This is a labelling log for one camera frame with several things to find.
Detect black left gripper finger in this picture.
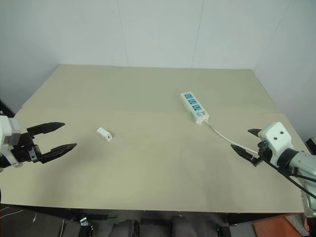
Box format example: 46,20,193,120
26,121,66,139
40,143,78,164

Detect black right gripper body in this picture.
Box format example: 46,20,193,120
251,139,273,167

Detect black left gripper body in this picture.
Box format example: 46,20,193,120
11,132,42,164

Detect white plug adapter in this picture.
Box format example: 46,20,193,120
96,127,114,142

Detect white power strip blue sockets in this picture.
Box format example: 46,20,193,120
180,91,210,125

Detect black object beside table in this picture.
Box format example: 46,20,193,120
304,136,316,156

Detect orange red floor object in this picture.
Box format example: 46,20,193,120
251,214,308,237

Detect dark rounded shape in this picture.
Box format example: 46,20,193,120
113,218,139,237

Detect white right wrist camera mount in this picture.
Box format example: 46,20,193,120
257,121,294,164

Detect white power strip cord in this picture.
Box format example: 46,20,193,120
203,120,259,156

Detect black table frame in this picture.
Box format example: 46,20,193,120
0,203,305,224

